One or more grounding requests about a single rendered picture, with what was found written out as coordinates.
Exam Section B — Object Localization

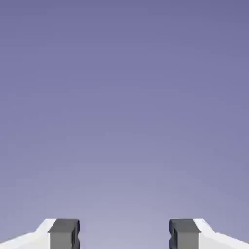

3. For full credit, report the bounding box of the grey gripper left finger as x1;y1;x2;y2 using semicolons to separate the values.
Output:
0;218;81;249

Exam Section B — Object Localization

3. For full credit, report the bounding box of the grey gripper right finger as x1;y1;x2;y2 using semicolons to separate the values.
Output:
168;218;249;249

